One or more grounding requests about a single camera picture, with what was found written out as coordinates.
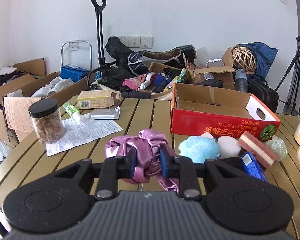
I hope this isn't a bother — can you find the black camera tripod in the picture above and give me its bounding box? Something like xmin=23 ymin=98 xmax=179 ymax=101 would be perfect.
xmin=275 ymin=36 xmax=300 ymax=116

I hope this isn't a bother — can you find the purple satin scrunchie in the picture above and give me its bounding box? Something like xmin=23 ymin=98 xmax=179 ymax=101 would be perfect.
xmin=105 ymin=128 xmax=179 ymax=193

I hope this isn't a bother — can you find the black jacket with fleece lining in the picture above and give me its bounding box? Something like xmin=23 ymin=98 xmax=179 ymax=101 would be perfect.
xmin=106 ymin=36 xmax=197 ymax=76

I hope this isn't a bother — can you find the tan folding slat table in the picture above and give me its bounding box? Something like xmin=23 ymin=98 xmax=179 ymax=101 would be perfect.
xmin=0 ymin=97 xmax=300 ymax=240

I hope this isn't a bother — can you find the small green bottle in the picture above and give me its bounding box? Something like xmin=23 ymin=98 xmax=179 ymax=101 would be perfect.
xmin=63 ymin=102 xmax=84 ymax=125

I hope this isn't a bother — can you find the large open cardboard box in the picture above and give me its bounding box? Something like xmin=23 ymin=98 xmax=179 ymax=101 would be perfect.
xmin=0 ymin=71 xmax=89 ymax=140

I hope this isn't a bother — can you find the blue carton box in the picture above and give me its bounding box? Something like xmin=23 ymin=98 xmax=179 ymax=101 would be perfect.
xmin=60 ymin=64 xmax=89 ymax=82

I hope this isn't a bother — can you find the light blue plush toy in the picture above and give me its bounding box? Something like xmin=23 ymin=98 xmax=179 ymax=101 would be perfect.
xmin=178 ymin=136 xmax=221 ymax=164

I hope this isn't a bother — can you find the far left cardboard box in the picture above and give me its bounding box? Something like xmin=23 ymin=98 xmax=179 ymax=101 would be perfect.
xmin=0 ymin=58 xmax=46 ymax=148

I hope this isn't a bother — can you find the yellow medicine box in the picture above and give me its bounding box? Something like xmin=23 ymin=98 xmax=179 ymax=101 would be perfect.
xmin=77 ymin=89 xmax=121 ymax=109

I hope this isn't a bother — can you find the black suitcase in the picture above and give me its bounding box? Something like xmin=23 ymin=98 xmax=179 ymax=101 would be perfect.
xmin=247 ymin=77 xmax=279 ymax=113

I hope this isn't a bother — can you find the chrome folding stool frame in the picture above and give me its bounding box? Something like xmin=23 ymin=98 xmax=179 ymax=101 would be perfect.
xmin=61 ymin=40 xmax=94 ymax=71

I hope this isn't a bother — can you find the clear jar with snacks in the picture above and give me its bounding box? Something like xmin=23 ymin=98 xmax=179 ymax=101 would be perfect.
xmin=28 ymin=98 xmax=65 ymax=144

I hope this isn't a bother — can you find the grey blue water bottle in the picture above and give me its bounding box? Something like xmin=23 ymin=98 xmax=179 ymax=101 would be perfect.
xmin=235 ymin=69 xmax=248 ymax=93

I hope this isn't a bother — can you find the printed paper sheet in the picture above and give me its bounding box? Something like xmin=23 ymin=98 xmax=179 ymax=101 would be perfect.
xmin=46 ymin=114 xmax=122 ymax=157

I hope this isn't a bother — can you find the wall socket panel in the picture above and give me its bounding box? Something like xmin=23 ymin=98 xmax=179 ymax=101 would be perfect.
xmin=119 ymin=36 xmax=153 ymax=49

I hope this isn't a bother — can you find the red cardboard fruit box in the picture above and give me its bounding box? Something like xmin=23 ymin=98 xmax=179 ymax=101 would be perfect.
xmin=171 ymin=83 xmax=281 ymax=141

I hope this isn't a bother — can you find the pink layered sponge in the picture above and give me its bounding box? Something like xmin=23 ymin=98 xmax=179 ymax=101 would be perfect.
xmin=238 ymin=131 xmax=276 ymax=170

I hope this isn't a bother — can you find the woven rattan ball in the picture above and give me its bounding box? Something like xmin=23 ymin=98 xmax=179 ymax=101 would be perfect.
xmin=232 ymin=44 xmax=257 ymax=74

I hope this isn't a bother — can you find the blue tissue pack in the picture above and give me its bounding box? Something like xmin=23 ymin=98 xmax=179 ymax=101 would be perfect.
xmin=241 ymin=152 xmax=268 ymax=182

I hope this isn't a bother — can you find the black wagon pull handle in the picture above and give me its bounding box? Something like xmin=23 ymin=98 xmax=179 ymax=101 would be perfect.
xmin=91 ymin=0 xmax=107 ymax=67

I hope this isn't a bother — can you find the small open cardboard box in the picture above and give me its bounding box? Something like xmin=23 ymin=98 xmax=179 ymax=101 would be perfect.
xmin=186 ymin=47 xmax=236 ymax=90

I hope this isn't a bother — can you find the navy blue fabric bag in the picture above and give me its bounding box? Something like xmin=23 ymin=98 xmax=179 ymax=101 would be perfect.
xmin=239 ymin=42 xmax=279 ymax=83

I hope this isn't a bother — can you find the silver blister pack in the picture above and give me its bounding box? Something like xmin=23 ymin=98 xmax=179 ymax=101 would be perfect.
xmin=88 ymin=106 xmax=121 ymax=120

